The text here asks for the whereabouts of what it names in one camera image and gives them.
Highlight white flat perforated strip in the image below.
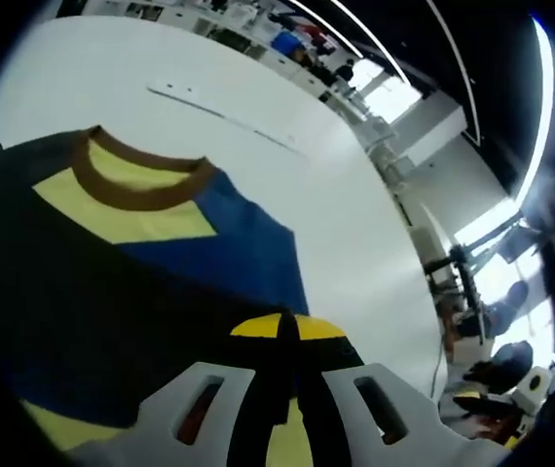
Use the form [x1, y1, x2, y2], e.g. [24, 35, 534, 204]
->
[147, 77, 308, 158]

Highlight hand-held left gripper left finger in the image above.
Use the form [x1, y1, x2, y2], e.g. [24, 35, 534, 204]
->
[138, 313, 289, 467]

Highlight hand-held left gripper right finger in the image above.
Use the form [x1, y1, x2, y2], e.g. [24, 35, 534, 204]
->
[292, 314, 468, 467]

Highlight yellow garment blue grey sleeves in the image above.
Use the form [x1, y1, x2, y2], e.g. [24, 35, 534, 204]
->
[0, 125, 315, 467]

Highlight ceiling light strip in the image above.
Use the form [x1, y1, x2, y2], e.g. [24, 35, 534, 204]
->
[515, 17, 554, 196]
[291, 0, 405, 82]

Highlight black tripod stand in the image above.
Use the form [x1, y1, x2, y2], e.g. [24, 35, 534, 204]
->
[423, 213, 541, 337]

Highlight blue plastic crate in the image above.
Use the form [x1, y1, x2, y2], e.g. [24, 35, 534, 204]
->
[271, 29, 303, 53]

